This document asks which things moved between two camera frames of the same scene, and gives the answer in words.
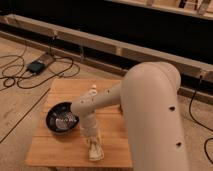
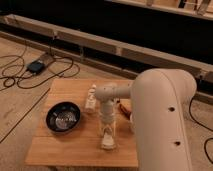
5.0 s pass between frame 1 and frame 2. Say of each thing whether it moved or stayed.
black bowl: stayed
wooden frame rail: stayed
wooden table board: stayed
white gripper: moved
